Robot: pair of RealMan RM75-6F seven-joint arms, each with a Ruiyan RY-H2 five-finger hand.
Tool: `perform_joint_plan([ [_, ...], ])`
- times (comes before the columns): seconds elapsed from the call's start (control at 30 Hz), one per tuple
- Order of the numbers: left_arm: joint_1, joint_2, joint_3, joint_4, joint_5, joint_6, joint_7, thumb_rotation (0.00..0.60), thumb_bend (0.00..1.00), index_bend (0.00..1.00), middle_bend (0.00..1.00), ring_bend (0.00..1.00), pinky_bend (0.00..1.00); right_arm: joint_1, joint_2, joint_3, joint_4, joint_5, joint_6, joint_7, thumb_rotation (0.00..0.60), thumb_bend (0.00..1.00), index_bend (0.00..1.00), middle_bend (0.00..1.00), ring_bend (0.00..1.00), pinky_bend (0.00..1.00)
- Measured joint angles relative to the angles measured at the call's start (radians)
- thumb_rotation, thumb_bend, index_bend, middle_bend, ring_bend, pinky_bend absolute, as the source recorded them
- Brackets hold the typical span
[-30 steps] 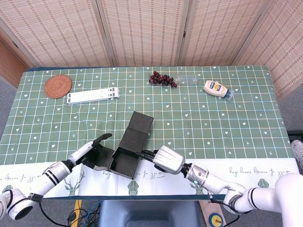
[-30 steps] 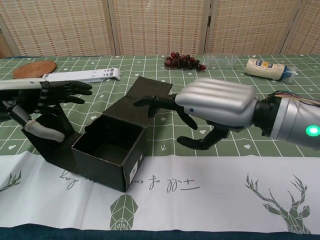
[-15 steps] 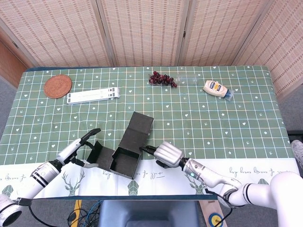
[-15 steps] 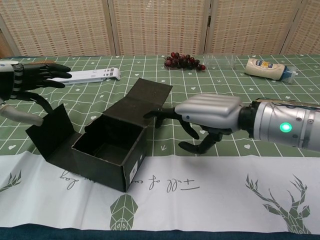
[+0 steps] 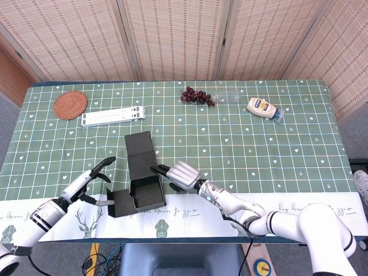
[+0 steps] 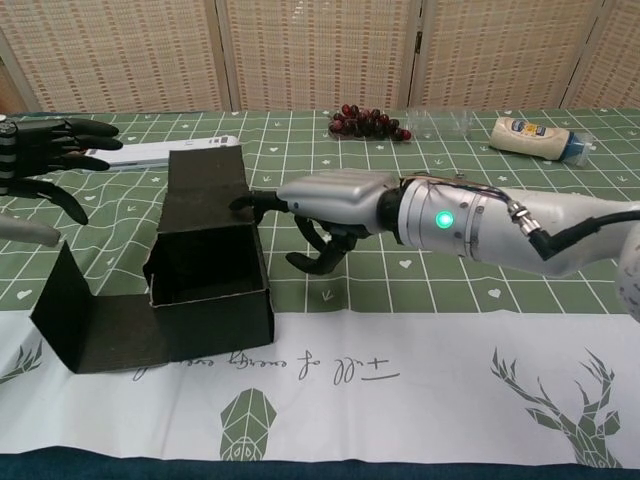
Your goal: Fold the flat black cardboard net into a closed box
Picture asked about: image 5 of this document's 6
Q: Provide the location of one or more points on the round woven rattan coaster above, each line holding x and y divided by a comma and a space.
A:
70, 105

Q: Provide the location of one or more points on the mayonnaise squeeze bottle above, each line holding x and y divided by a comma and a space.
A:
260, 107

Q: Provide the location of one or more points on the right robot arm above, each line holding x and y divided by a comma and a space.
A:
287, 221

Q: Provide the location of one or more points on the bunch of red grapes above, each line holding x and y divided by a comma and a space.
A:
195, 96

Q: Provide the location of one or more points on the green checked deer tablecloth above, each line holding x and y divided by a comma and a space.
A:
258, 143

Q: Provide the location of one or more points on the white folding laptop stand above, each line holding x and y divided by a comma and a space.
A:
112, 116

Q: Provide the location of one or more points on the wooden board with yellow disc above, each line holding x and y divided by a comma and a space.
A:
258, 256

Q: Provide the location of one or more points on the grey sneaker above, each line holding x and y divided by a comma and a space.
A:
362, 184

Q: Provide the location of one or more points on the brown wooden door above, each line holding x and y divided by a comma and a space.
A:
11, 80

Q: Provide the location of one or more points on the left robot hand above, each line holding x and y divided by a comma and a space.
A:
76, 187

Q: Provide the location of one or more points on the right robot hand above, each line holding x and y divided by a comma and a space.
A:
184, 175

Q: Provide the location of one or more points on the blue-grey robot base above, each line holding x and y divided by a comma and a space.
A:
178, 258

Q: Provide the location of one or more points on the black cardboard box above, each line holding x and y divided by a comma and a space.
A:
141, 155

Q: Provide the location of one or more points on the black furniture piece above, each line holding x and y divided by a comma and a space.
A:
359, 162

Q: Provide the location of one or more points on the woven bamboo screen panel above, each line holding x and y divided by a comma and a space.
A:
264, 37
72, 37
175, 37
345, 57

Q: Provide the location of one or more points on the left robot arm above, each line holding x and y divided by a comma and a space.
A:
37, 221

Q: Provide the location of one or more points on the black caster wheel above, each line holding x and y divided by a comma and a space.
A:
363, 245

